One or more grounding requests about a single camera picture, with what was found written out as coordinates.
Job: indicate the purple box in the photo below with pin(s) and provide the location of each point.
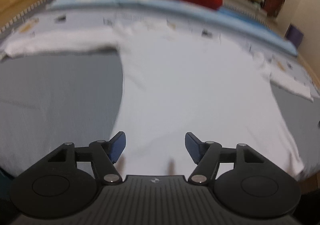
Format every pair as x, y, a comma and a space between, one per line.
294, 35

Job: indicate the grey printed bed cover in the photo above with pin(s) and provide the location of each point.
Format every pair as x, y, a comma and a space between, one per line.
52, 98

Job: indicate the white t-shirt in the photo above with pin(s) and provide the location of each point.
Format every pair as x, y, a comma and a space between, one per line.
174, 83

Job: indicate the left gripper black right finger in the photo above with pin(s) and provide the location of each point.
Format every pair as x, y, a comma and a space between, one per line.
209, 155

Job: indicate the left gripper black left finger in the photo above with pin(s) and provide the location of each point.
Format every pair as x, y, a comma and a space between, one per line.
90, 165

